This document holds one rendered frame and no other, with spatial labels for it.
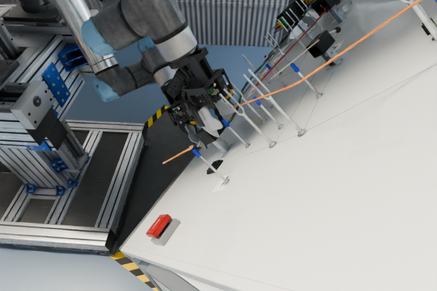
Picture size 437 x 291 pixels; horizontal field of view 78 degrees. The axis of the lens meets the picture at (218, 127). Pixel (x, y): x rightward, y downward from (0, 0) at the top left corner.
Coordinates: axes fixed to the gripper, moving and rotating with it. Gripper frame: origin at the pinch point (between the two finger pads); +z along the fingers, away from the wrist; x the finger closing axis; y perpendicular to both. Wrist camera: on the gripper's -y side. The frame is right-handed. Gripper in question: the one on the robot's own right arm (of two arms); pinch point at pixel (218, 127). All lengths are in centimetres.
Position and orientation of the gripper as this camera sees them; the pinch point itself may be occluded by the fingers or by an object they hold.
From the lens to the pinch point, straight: 65.5
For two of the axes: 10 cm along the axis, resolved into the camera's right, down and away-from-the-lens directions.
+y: 7.2, 0.5, -6.9
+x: 5.4, -6.7, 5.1
